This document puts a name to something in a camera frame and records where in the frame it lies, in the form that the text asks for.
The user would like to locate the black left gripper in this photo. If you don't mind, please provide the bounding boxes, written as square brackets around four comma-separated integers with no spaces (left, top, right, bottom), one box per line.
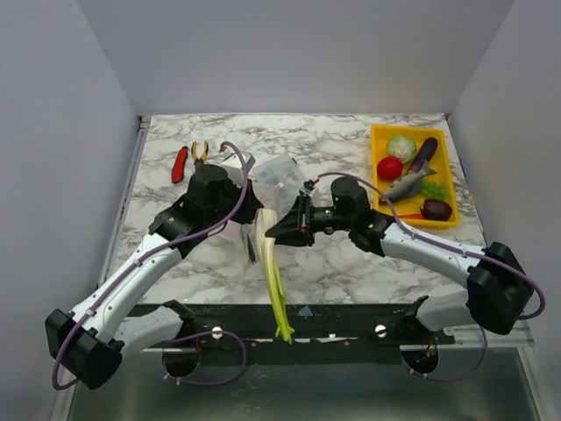
[207,175,266,226]

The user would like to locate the pale green celery stalk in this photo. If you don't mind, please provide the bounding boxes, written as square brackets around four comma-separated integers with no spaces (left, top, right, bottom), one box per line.
[255,209,295,344]

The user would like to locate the clear zip top bag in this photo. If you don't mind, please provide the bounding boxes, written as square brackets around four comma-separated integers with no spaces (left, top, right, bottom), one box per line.
[224,180,300,272]

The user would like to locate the green onion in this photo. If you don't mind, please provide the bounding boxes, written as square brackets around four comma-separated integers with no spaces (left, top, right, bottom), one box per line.
[244,229,257,265]

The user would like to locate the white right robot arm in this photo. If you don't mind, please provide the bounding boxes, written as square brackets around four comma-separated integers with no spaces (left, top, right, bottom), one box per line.
[265,175,538,344]

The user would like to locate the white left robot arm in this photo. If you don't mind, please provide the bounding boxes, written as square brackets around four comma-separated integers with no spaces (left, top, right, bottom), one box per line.
[45,164,263,390]

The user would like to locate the red utility knife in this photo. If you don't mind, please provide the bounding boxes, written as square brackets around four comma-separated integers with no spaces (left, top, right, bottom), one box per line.
[171,146,189,184]

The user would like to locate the clear plastic screw box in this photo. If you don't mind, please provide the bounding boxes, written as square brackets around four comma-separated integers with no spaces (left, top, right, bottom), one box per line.
[252,153,307,216]

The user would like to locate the orange carrot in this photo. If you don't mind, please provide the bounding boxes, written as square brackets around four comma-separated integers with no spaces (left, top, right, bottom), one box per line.
[399,213,424,220]

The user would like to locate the red tomato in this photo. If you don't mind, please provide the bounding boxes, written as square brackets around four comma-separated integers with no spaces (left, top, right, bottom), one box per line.
[376,155,403,182]

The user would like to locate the green cabbage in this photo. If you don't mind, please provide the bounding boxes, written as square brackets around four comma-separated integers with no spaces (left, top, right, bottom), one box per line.
[386,135,417,163]

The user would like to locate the dark red beet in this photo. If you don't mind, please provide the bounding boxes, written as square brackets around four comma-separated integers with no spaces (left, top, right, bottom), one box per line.
[420,199,452,221]

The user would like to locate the green grapes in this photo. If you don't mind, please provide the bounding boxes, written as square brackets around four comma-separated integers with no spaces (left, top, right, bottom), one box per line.
[420,180,450,201]

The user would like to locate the purple eggplant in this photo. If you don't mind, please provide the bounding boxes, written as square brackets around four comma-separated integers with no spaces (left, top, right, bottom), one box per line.
[408,137,438,173]

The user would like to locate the yellow plastic bin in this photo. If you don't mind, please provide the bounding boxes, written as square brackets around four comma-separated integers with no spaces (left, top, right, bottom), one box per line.
[371,125,460,230]

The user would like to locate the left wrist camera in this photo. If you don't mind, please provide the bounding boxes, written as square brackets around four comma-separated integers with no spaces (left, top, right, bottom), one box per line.
[218,152,255,187]

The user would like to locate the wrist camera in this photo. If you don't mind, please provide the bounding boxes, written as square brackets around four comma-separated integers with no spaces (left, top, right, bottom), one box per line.
[299,178,319,199]
[218,152,255,187]

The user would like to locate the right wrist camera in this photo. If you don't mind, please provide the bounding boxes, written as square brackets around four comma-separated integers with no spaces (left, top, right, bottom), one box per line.
[299,178,319,199]

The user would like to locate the yellow handled pliers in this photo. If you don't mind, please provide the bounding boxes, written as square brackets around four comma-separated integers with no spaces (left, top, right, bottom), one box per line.
[191,141,209,169]

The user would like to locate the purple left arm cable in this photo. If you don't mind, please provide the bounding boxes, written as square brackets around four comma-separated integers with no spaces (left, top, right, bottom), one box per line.
[51,140,253,390]

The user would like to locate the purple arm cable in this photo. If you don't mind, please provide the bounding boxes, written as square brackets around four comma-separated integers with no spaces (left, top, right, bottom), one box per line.
[51,140,253,390]
[313,172,547,318]

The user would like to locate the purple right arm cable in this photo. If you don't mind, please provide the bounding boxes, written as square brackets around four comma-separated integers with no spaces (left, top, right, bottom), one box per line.
[313,172,547,318]

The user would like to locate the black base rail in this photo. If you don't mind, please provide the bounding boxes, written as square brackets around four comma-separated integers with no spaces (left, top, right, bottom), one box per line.
[126,302,465,366]

